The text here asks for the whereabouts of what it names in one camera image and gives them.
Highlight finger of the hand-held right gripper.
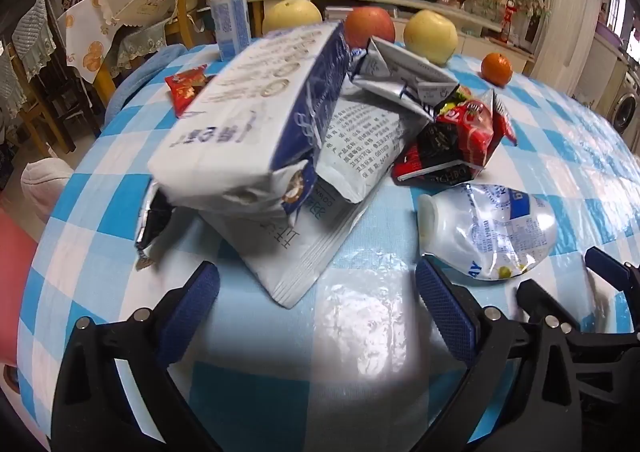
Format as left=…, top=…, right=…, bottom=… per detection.
left=516, top=278, right=640, bottom=368
left=584, top=246, right=640, bottom=293

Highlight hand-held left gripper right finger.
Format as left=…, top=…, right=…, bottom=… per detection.
left=407, top=257, right=586, bottom=452

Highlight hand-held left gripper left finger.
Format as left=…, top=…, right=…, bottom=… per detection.
left=52, top=259, right=223, bottom=452

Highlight crushed clear plastic bottle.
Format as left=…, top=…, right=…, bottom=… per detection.
left=417, top=183, right=558, bottom=281

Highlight white wet wipes packet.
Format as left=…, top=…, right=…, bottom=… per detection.
left=197, top=179, right=383, bottom=309

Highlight red black snack wrapper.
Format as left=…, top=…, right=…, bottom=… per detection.
left=390, top=89, right=518, bottom=185

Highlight pink plastic bucket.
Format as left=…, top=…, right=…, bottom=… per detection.
left=0, top=206, right=41, bottom=368

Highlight grey printed packet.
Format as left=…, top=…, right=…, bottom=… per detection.
left=315, top=94, right=408, bottom=205

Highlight large white blue bag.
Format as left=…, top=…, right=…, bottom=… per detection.
left=147, top=22, right=351, bottom=228

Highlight white milk carton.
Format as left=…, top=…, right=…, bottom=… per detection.
left=347, top=36, right=460, bottom=122

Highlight blue white checked tablecloth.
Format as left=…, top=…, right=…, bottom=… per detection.
left=17, top=34, right=640, bottom=452

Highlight washing machine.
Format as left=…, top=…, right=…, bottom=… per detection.
left=607, top=64, right=640, bottom=135

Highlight light grey cushion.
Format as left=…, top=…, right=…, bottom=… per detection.
left=20, top=157, right=75, bottom=225

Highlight orange tangerine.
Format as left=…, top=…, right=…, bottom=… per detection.
left=481, top=52, right=514, bottom=86

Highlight blue padded cushion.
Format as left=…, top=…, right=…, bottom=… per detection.
left=104, top=44, right=188, bottom=130

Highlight white curtain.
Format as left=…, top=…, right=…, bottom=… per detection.
left=540, top=0, right=608, bottom=98

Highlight lace trimmed green cloth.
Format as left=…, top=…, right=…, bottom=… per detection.
left=115, top=19, right=168, bottom=70

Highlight yellow pear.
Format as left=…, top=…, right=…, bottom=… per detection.
left=403, top=9, right=459, bottom=66
left=262, top=0, right=323, bottom=37

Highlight wooden chair with knit cover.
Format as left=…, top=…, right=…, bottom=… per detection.
left=12, top=0, right=78, bottom=155
left=0, top=44, right=31, bottom=168

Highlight orange print tablecloth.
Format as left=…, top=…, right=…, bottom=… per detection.
left=56, top=0, right=121, bottom=83

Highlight white blue-label bottle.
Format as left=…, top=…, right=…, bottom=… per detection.
left=207, top=0, right=252, bottom=62

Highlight red apple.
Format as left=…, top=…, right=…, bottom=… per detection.
left=344, top=6, right=396, bottom=50

